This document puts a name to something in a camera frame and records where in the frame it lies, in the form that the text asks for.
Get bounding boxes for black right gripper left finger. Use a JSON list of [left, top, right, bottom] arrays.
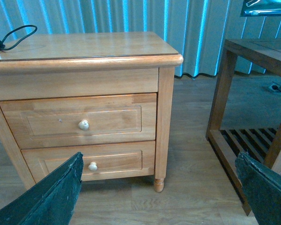
[[0, 152, 84, 225]]

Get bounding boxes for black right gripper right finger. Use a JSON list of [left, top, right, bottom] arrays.
[[235, 153, 281, 225]]

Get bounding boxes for wooden drawer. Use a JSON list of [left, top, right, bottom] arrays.
[[22, 141, 155, 182], [0, 93, 156, 149]]

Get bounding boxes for white charger with black cable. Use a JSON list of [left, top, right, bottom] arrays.
[[0, 24, 38, 57]]

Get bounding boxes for dark wooden side table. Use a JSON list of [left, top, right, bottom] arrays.
[[206, 38, 281, 215]]

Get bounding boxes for floor power socket box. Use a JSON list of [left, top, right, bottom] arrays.
[[268, 82, 281, 93]]

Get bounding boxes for light wooden nightstand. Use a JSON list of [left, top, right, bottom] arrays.
[[0, 32, 183, 192]]

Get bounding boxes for pale blue pleated curtain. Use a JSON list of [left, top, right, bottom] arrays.
[[0, 0, 281, 76]]

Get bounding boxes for dark object at top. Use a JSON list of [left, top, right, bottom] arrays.
[[241, 0, 281, 17]]

